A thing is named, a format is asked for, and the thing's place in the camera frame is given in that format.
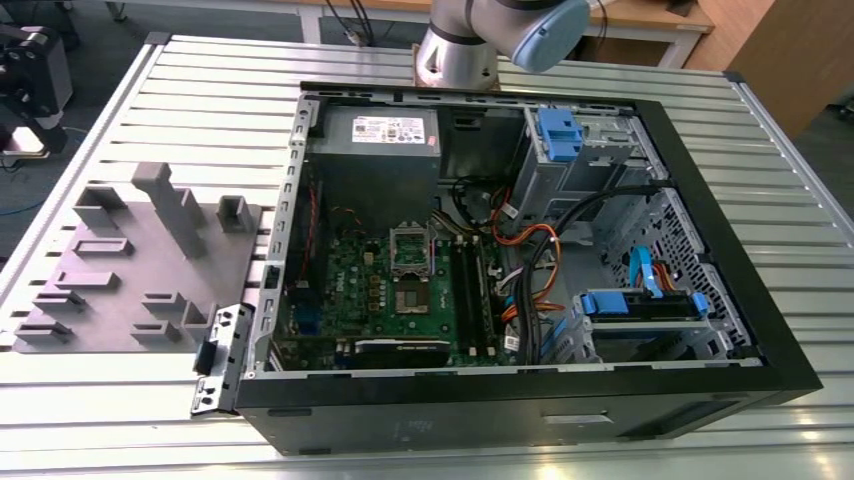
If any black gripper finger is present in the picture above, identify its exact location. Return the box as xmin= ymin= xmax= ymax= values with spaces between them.
xmin=0 ymin=42 xmax=68 ymax=154

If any metal socket cover frame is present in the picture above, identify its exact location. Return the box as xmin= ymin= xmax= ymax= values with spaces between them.
xmin=388 ymin=221 xmax=436 ymax=277

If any thin metal locking lever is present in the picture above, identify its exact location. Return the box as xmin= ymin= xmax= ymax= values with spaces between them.
xmin=428 ymin=219 xmax=444 ymax=281

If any CPU socket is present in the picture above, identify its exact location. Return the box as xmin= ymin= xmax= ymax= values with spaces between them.
xmin=391 ymin=277 xmax=433 ymax=317

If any grey parts rack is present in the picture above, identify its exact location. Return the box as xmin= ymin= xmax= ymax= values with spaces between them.
xmin=10 ymin=162 xmax=262 ymax=355

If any grey power supply unit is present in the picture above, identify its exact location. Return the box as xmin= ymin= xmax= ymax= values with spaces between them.
xmin=309 ymin=105 xmax=443 ymax=211

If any green motherboard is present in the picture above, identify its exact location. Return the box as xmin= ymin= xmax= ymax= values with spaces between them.
xmin=282 ymin=209 xmax=519 ymax=370

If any graphics card with fan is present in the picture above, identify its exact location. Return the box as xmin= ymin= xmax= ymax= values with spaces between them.
xmin=351 ymin=338 xmax=453 ymax=370

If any black RAM slot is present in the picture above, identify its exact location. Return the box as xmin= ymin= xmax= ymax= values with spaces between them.
xmin=459 ymin=234 xmax=481 ymax=357
xmin=452 ymin=234 xmax=475 ymax=357
xmin=468 ymin=234 xmax=492 ymax=357
xmin=475 ymin=234 xmax=500 ymax=357

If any blue plastic drive latch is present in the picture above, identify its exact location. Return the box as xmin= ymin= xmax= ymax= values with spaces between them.
xmin=535 ymin=107 xmax=584 ymax=163

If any grey metal drive cage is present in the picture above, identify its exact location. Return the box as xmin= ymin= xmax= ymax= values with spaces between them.
xmin=511 ymin=103 xmax=671 ymax=221

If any black open PC case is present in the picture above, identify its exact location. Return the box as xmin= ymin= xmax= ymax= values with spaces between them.
xmin=189 ymin=79 xmax=823 ymax=457

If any wooden desk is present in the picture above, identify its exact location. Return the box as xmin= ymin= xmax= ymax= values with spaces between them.
xmin=585 ymin=0 xmax=716 ymax=69

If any hard disk in blue carrier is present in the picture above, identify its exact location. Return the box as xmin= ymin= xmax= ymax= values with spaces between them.
xmin=576 ymin=288 xmax=709 ymax=322

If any grey metal disk bay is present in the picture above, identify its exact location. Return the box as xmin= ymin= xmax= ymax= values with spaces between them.
xmin=571 ymin=287 xmax=762 ymax=364

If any brown wooden cabinet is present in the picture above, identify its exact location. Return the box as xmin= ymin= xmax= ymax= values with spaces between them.
xmin=685 ymin=0 xmax=854 ymax=139

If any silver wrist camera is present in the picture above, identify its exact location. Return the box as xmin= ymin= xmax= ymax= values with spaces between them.
xmin=22 ymin=25 xmax=73 ymax=120

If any thin red wire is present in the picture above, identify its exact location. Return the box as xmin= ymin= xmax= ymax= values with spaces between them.
xmin=296 ymin=182 xmax=321 ymax=291

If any grey metal card bracket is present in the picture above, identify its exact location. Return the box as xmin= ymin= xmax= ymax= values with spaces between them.
xmin=189 ymin=302 xmax=256 ymax=418

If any yellow and black wire bundle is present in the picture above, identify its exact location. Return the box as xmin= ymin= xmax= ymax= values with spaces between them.
xmin=429 ymin=209 xmax=483 ymax=237

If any orange wire bundle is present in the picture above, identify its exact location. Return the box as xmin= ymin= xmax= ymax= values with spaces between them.
xmin=491 ymin=223 xmax=567 ymax=324

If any thick black cable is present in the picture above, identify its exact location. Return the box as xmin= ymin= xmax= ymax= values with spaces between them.
xmin=517 ymin=183 xmax=673 ymax=365

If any blue flat data wire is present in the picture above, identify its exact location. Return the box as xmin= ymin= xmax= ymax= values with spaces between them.
xmin=625 ymin=246 xmax=661 ymax=297

